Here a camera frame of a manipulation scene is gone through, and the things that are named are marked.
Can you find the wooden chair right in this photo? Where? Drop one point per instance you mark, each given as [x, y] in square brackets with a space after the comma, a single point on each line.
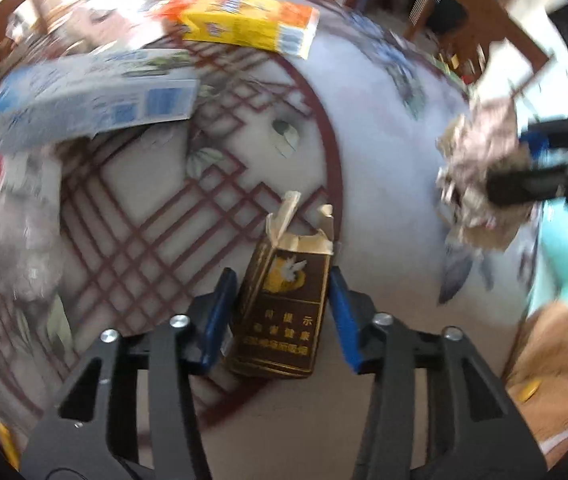
[464, 49]

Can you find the brown cigarette pack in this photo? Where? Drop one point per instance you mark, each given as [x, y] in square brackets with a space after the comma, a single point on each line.
[279, 311]

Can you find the blue white milk carton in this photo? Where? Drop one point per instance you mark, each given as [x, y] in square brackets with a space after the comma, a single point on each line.
[86, 94]

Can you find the person right hand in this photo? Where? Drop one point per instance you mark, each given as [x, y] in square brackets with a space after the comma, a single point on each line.
[538, 382]

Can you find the grey paper ball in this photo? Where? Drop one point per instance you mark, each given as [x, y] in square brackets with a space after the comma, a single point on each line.
[473, 144]

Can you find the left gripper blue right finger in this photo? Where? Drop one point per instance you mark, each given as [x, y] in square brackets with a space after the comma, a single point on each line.
[474, 429]

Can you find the yellow lemon tea carton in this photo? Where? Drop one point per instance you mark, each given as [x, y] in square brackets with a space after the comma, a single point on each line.
[272, 25]

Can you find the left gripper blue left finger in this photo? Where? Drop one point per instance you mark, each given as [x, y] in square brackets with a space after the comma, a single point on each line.
[126, 411]

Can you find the crushed clear water bottle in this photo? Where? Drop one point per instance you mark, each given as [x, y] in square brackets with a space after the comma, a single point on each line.
[31, 261]

